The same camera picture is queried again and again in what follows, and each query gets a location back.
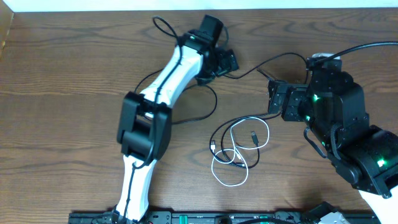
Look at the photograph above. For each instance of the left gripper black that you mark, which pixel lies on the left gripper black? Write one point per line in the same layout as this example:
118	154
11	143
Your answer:
224	65

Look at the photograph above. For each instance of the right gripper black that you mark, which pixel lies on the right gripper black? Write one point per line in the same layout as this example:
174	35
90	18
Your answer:
295	96

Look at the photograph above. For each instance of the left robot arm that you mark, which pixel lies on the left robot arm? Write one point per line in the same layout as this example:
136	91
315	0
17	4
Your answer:
145	123

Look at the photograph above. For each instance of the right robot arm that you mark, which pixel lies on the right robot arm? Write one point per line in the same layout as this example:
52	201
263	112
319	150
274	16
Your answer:
332	106

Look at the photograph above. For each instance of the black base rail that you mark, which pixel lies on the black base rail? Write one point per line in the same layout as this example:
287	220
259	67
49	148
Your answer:
322	213

